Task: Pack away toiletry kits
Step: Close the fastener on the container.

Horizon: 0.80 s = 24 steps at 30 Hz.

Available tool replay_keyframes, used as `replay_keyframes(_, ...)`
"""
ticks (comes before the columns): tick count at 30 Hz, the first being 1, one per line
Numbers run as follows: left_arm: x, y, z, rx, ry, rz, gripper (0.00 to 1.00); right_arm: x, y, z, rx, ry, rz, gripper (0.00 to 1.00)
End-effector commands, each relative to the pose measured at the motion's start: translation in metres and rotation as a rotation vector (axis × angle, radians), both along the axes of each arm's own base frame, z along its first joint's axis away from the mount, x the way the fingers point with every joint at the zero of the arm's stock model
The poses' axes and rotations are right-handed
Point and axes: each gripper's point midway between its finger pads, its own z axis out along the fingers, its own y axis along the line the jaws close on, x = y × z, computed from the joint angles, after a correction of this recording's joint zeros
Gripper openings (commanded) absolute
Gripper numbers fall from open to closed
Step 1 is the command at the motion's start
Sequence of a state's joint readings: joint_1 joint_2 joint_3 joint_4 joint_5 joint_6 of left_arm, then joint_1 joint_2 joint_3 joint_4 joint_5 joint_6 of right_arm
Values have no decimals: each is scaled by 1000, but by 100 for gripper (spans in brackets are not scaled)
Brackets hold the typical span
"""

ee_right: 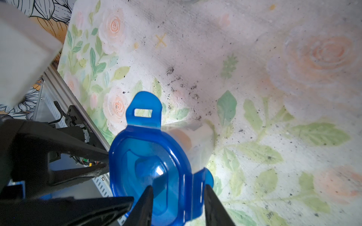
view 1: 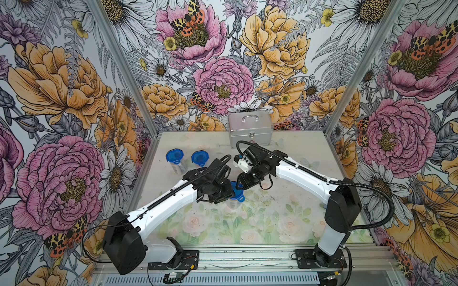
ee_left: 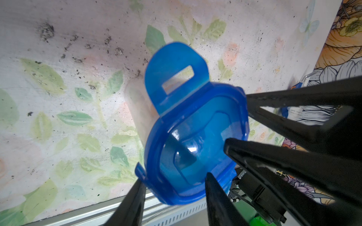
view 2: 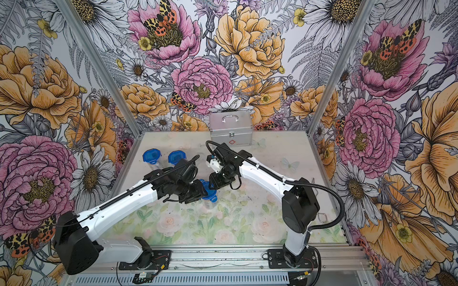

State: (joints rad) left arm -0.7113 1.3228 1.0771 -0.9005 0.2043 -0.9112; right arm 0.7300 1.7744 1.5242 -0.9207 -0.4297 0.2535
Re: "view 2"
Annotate clear packet right edge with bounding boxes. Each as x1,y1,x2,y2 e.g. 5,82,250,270
312,188,328,224

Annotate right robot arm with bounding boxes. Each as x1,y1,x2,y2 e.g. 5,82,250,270
205,141,320,267

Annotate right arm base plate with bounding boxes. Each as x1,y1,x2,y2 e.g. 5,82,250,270
262,247,318,270

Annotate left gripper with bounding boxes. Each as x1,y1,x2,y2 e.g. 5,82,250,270
173,179,207,204

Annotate silver metal first-aid case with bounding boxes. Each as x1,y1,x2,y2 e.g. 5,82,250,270
209,111,253,147

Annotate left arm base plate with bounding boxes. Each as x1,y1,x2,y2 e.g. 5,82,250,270
118,250,172,271

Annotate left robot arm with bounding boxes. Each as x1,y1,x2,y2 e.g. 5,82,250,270
53,156,207,275

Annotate blue lid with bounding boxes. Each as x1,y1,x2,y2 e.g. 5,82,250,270
200,179,218,203
168,150,187,166
142,148,162,165

